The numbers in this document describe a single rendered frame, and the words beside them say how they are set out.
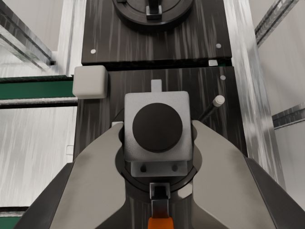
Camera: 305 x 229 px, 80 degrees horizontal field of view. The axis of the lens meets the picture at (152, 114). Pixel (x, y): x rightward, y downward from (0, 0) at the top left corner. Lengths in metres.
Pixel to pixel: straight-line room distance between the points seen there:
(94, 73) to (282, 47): 0.41
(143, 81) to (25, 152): 0.24
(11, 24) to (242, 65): 0.32
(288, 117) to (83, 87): 0.30
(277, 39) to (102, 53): 0.39
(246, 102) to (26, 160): 0.37
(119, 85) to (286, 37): 0.40
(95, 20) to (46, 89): 0.14
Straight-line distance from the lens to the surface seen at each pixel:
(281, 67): 0.49
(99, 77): 0.28
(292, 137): 0.45
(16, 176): 0.39
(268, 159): 0.31
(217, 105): 0.17
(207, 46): 0.32
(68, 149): 0.29
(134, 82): 0.29
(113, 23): 0.35
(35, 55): 0.33
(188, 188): 0.24
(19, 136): 0.40
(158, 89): 0.17
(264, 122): 0.31
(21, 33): 0.31
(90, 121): 0.28
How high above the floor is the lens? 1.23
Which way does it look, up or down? 75 degrees down
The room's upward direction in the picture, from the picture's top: 9 degrees counter-clockwise
